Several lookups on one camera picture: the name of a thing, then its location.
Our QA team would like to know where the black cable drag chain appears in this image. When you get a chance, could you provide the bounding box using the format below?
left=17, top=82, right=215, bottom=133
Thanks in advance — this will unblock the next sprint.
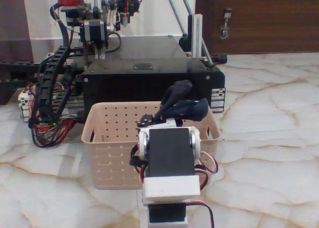
left=27, top=45, right=72, bottom=129

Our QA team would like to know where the red white black servo cable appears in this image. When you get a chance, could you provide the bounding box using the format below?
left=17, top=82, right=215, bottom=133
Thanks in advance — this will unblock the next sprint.
left=193, top=150, right=220, bottom=228

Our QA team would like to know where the brown wooden door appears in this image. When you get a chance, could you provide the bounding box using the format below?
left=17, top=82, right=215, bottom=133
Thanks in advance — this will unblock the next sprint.
left=195, top=0, right=319, bottom=55

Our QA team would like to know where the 3D printer print head assembly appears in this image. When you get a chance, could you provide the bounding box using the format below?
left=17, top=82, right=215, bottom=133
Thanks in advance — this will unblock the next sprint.
left=50, top=0, right=144, bottom=60

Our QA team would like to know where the beige perforated plastic basket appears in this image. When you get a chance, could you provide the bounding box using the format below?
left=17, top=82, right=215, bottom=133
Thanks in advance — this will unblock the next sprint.
left=81, top=101, right=222, bottom=191

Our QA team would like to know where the black 3D printer base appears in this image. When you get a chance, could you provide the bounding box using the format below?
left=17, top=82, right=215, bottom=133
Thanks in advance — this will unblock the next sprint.
left=80, top=34, right=227, bottom=125

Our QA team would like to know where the grey metal threaded rod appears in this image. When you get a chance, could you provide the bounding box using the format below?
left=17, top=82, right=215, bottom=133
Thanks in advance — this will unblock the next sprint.
left=178, top=0, right=215, bottom=68
left=163, top=0, right=188, bottom=38

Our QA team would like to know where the dark cloth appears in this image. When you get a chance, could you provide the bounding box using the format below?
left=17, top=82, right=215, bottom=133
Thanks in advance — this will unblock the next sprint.
left=159, top=80, right=209, bottom=123

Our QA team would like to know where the black printer frame rail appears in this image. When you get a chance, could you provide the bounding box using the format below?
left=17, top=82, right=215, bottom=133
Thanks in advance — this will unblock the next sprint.
left=0, top=61, right=43, bottom=105

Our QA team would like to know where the red and black wire bundle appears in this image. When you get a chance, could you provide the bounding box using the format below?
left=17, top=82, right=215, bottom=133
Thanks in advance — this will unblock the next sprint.
left=27, top=82, right=78, bottom=148

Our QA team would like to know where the dark brown wooden panel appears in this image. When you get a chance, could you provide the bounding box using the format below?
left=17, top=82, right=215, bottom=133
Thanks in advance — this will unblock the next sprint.
left=0, top=0, right=34, bottom=63

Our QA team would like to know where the metal door latch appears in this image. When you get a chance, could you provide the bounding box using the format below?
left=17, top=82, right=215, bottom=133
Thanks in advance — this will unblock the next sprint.
left=220, top=8, right=233, bottom=40

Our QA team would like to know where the aluminium extrusion post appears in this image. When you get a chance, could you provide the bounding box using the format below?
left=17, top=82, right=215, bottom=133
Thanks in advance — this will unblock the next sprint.
left=187, top=13, right=202, bottom=59

